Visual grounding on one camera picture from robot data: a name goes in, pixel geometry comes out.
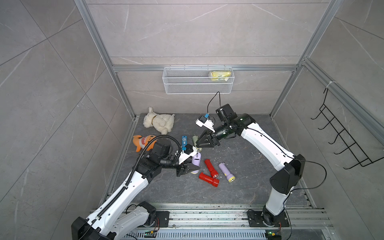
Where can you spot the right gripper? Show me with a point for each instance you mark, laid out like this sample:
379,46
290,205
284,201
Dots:
207,139

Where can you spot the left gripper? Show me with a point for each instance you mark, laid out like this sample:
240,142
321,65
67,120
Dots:
183,169

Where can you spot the purple flashlight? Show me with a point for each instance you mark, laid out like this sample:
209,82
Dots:
196,162
229,176

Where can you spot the green flashlight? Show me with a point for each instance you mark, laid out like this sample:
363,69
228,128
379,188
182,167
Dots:
195,139

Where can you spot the blue flashlight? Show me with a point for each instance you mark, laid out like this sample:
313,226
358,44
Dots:
184,142

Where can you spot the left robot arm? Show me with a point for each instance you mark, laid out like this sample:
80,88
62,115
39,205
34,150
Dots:
107,222

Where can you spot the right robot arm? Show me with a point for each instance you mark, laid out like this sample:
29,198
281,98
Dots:
289,167

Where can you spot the red flashlight right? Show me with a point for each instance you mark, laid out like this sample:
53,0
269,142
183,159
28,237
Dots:
212,170

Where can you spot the red flashlight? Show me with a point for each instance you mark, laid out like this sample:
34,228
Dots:
214,182
212,170

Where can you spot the red flashlight left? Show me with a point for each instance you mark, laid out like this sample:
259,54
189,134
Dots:
214,182

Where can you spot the white plush dog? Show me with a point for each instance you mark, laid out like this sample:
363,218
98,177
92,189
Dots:
163,123

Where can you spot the orange plush toy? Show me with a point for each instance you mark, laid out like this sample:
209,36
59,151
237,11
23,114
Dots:
141,142

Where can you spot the yellow item in basket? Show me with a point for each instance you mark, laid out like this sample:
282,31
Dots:
220,75

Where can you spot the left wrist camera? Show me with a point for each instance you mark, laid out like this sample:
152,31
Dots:
190,151

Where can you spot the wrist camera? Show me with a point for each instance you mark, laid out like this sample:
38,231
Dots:
204,121
190,151

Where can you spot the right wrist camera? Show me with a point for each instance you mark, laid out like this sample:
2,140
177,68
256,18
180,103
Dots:
204,121

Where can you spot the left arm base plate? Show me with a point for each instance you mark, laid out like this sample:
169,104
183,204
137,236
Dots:
160,219

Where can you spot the white wire basket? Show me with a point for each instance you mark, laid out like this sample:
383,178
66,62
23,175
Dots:
195,80

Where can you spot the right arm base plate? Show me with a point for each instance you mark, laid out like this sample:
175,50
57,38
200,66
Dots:
265,219

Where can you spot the black wall hook rack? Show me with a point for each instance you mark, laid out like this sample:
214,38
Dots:
343,135

